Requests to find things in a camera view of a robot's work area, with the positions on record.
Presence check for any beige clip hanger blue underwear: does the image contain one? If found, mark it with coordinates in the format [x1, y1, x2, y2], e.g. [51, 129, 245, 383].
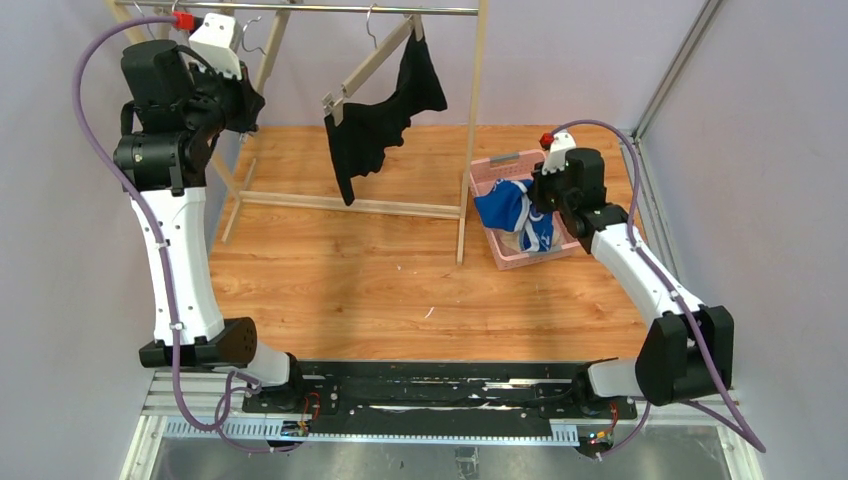
[239, 3, 296, 144]

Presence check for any beige clip hanger black underwear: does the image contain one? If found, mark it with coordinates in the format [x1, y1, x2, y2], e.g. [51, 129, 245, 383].
[322, 3, 424, 126]

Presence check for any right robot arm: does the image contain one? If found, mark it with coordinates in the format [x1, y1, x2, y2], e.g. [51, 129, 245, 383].
[530, 147, 734, 406]

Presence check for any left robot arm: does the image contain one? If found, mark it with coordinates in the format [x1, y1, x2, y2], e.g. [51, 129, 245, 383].
[113, 40, 307, 411]

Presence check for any empty beige clip hanger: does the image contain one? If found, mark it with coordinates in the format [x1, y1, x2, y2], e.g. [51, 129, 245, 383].
[132, 1, 160, 40]

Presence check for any pink plastic basket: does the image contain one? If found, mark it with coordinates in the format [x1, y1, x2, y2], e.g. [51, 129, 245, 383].
[470, 150, 580, 270]

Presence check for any wooden clothes rack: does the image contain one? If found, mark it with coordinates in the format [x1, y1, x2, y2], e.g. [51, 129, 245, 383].
[137, 1, 488, 265]

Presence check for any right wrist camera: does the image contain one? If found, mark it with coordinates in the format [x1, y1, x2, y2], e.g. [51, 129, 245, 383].
[539, 129, 577, 175]

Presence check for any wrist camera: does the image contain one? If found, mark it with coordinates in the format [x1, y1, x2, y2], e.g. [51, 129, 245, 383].
[173, 11, 244, 81]
[539, 129, 577, 175]

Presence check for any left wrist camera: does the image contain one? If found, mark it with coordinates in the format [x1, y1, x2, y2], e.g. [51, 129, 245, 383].
[173, 11, 244, 81]

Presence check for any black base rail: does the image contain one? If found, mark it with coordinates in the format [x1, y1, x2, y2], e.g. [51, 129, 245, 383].
[176, 361, 651, 454]

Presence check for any aluminium frame post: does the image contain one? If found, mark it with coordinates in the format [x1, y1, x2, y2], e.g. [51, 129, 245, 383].
[632, 0, 725, 142]

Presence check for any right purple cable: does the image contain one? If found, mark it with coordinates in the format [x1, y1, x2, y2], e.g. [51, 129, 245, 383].
[553, 119, 768, 455]

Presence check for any purple cable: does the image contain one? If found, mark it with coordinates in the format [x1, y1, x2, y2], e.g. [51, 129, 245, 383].
[553, 119, 768, 455]
[71, 14, 306, 455]

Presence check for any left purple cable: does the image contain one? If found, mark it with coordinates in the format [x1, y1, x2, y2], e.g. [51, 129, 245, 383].
[71, 14, 306, 455]

